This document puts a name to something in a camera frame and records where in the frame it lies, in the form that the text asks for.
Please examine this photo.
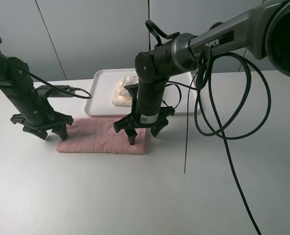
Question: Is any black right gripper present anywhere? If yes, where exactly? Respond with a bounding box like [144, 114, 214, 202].
[113, 78, 175, 145]

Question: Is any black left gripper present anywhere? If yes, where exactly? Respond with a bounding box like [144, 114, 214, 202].
[0, 86, 73, 141]

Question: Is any pink towel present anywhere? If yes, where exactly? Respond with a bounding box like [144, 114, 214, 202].
[56, 117, 146, 154]

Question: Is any cream white towel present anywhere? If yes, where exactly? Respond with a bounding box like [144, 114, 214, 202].
[112, 74, 138, 107]

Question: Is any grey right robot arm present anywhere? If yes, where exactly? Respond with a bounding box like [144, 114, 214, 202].
[113, 0, 290, 144]

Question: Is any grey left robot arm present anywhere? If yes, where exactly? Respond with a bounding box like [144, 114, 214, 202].
[0, 53, 73, 141]

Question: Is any white rectangular plastic tray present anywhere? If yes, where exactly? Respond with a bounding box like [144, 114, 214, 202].
[84, 69, 197, 117]

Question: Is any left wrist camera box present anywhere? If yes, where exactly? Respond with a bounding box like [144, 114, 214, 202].
[36, 85, 75, 98]

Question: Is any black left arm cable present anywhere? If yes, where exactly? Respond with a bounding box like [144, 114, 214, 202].
[0, 31, 93, 100]

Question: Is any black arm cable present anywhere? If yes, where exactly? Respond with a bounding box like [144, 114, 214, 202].
[0, 31, 93, 100]
[144, 19, 272, 235]

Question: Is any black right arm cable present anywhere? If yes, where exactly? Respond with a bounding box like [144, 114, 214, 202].
[144, 19, 272, 235]

